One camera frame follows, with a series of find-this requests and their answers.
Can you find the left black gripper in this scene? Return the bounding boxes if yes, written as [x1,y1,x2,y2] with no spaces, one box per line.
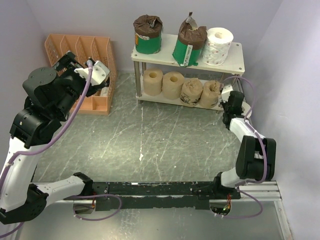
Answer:
[53,49,107,118]

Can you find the brown paper roll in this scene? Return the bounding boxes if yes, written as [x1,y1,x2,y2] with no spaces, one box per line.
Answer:
[180,78,203,107]
[199,80,221,109]

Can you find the beige unwrapped paper roll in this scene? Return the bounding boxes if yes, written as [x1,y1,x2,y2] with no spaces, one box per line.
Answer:
[162,71,185,100]
[143,68,163,97]

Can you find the floral white paper roll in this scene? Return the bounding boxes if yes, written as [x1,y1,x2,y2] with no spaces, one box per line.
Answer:
[201,27,234,66]
[241,101,252,119]

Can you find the green brown roll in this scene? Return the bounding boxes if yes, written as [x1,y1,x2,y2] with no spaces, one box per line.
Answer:
[133,14,163,55]
[172,12,207,67]

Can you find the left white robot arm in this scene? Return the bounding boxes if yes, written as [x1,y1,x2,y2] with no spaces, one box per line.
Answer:
[0,51,94,225]

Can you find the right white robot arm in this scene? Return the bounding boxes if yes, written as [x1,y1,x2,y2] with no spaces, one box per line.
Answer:
[212,90,277,199]

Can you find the white two-tier shelf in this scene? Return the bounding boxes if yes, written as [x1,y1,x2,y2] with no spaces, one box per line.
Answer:
[131,33,245,111]

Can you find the orange plastic file organizer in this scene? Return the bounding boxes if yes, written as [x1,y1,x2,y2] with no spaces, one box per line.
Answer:
[44,34,118,115]

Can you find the items in organizer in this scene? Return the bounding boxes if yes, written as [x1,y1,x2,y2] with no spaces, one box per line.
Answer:
[99,78,110,97]

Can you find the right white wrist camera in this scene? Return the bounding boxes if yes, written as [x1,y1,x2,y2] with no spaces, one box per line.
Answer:
[221,84,234,103]

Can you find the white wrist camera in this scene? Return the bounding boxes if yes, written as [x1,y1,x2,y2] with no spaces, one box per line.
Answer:
[74,60,110,86]
[221,84,234,103]

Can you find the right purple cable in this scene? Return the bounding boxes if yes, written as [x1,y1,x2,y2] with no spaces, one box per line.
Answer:
[219,76,269,219]

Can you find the purple cable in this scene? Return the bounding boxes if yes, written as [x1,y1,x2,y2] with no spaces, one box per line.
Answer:
[219,76,269,219]
[0,58,123,238]

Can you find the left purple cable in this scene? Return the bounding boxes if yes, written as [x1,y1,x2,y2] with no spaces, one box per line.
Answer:
[0,58,123,238]

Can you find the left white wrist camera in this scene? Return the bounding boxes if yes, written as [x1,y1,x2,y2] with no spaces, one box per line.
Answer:
[74,60,110,86]

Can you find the aluminium frame rail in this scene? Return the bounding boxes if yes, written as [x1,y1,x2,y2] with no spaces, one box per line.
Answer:
[234,179,283,202]

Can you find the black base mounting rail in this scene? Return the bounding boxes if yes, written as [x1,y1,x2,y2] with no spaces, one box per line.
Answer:
[87,181,241,211]

